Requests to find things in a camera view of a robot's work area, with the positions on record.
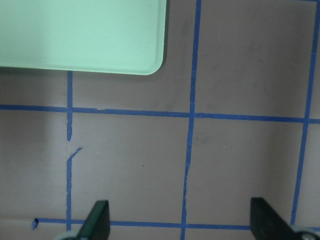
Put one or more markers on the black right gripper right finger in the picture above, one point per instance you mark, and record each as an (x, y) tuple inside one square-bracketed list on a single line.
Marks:
[(266, 224)]

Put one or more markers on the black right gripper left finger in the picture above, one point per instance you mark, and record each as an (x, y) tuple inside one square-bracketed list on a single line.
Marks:
[(97, 224)]

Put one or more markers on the light green plastic tray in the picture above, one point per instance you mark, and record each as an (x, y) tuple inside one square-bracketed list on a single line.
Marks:
[(103, 36)]

